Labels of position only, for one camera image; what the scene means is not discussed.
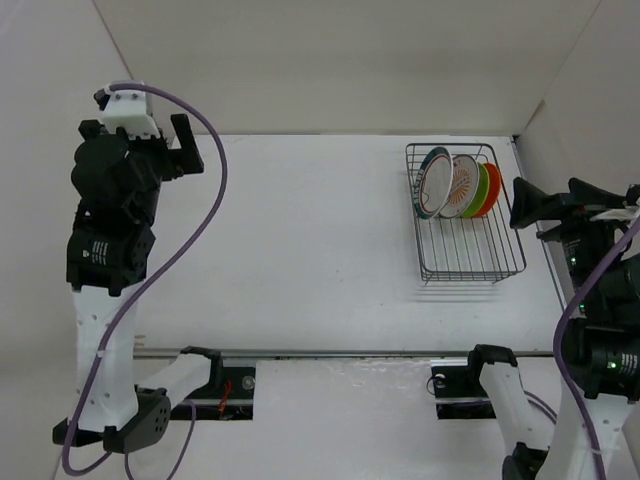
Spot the orange sunburst patterned plate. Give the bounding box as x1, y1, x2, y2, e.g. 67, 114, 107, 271
439, 155, 479, 219

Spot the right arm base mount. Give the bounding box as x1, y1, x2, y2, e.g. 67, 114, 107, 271
427, 365, 496, 420

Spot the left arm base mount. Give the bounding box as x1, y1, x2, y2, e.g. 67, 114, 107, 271
192, 366, 256, 421

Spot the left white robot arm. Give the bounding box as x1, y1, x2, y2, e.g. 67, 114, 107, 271
53, 114, 224, 454

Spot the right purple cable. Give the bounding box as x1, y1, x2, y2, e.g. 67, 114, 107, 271
524, 232, 640, 480

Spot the lime green plate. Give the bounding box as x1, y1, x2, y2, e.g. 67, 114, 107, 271
461, 163, 489, 218

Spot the purple cable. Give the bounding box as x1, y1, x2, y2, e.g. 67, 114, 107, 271
524, 232, 640, 480
60, 85, 229, 480

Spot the green rimmed white plate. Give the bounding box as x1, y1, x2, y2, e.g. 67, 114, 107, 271
412, 146, 453, 220

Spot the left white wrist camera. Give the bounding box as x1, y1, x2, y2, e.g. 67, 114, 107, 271
93, 80, 161, 140

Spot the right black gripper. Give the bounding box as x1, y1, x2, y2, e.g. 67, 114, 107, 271
512, 173, 639, 314

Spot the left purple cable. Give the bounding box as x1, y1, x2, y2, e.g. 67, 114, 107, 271
60, 85, 229, 480

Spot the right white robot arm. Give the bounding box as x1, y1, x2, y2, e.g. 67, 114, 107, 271
462, 178, 639, 479

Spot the black wire dish rack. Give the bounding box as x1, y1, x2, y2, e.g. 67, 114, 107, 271
405, 142, 527, 283

